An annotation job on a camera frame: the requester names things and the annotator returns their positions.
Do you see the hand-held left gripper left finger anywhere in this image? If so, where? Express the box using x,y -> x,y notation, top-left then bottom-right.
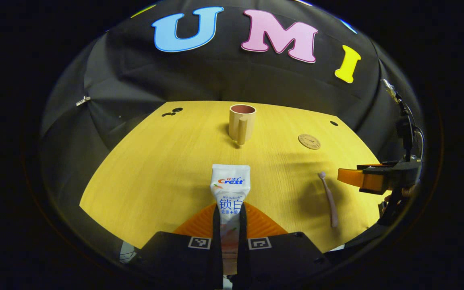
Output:
135,203 -> 223,290

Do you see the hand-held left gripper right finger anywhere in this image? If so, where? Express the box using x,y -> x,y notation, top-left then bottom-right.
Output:
238,203 -> 331,290

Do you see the pale pink toothbrush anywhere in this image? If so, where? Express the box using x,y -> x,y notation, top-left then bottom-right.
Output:
319,172 -> 339,228

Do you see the white toothpaste tube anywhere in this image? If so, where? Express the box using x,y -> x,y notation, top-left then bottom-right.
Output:
210,164 -> 251,276

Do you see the round brown coaster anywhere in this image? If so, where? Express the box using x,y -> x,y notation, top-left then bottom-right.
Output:
298,134 -> 321,150

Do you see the beige cup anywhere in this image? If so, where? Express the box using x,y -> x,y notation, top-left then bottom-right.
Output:
228,104 -> 257,145

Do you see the black backdrop cloth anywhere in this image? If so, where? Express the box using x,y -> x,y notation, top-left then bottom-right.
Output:
41,0 -> 424,258

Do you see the grey cable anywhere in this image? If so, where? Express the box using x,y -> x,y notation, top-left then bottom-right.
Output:
413,126 -> 425,160

